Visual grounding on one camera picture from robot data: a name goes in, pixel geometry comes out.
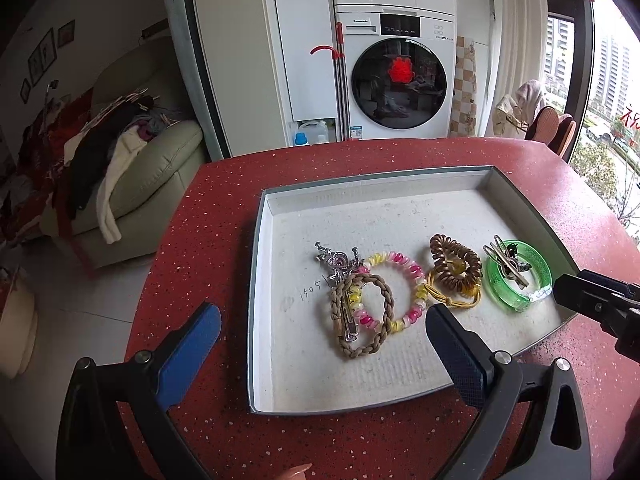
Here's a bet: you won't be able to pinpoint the checkered hanging towel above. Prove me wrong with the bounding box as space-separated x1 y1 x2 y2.
449 36 477 138

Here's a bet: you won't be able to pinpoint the red handled mop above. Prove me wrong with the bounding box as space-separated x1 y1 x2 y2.
309 22 350 142

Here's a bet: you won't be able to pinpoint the green translucent bangle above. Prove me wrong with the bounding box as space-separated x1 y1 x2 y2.
483 240 553 312

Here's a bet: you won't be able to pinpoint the brown chair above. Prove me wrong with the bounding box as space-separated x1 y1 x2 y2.
548 114 577 158
525 106 560 145

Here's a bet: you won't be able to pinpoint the white tall cabinet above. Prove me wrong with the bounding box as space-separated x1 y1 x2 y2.
164 0 340 162

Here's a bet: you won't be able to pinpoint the white front-load washing machine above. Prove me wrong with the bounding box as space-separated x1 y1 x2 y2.
334 0 457 140

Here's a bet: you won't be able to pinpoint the white bag on chair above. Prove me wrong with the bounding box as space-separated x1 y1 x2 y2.
491 79 547 139

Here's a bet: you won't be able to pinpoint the beige braided bracelet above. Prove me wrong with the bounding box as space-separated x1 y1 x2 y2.
328 272 396 361

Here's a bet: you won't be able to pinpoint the pile of clothes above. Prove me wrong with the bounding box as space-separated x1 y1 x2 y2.
1 87 204 268

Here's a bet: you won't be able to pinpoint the framed wall pictures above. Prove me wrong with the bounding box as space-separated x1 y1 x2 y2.
20 20 76 104

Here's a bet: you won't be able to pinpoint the brown spiral hair tie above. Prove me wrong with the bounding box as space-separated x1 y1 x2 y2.
428 232 484 297

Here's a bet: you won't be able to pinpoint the black hair claw clip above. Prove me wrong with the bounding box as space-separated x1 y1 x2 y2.
483 235 532 289

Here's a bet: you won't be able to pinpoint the cream leather sofa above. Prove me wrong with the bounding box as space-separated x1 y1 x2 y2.
40 37 207 269

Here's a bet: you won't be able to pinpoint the pink yellow beaded bracelet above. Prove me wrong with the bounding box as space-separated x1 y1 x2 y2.
346 250 431 334

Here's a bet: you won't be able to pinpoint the silver heart pendant charm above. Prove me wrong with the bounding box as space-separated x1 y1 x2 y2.
314 242 363 287

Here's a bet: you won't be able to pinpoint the grey jewelry tray box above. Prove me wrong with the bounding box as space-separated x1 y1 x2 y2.
246 164 586 416

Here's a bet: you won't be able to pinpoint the person's left hand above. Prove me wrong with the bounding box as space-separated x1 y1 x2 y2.
276 464 312 480

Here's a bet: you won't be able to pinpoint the white detergent bottle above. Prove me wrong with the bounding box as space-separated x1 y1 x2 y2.
293 120 330 146

